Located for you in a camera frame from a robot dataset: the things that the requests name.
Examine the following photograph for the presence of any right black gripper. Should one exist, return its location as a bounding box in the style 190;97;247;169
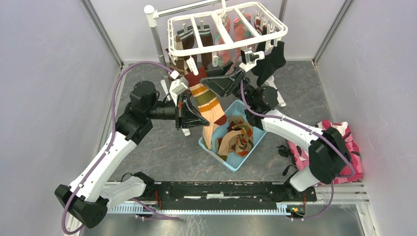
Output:
196;61;256;108

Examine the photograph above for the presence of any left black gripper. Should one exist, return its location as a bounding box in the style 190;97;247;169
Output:
146;92;209;131

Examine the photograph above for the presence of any brown tan striped sock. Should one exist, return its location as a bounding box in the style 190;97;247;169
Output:
165;49;189;76

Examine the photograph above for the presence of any argyle beige sock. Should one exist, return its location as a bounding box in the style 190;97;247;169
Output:
234;124;254;157

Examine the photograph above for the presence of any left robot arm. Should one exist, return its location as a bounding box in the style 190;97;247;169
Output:
55;77;209;229

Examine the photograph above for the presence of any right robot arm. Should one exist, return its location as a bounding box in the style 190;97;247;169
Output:
201;63;355;201

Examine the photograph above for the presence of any salmon pink sock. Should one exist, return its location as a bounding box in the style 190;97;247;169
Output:
233;18;251;42
215;18;233;66

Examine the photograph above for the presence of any white sock drying rack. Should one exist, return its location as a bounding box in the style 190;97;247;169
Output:
144;0;289;137

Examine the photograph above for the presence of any light blue plastic basket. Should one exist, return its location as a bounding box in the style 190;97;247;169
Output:
198;100;266;173

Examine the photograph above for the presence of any black sock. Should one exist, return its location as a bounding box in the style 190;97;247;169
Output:
251;41;286;87

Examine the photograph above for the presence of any grey sock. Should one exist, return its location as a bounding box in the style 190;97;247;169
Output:
254;12;265;35

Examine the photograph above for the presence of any pink camouflage cloth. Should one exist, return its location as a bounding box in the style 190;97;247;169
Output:
287;119;363;184

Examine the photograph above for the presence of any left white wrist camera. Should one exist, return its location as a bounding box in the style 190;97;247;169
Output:
169;70;189;106

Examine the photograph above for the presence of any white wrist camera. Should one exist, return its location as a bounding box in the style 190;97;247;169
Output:
239;49;265;72
169;70;189;106

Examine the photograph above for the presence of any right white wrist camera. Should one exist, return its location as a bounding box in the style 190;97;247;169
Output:
239;49;265;72

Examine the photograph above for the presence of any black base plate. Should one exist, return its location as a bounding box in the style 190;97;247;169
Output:
137;181;317;210

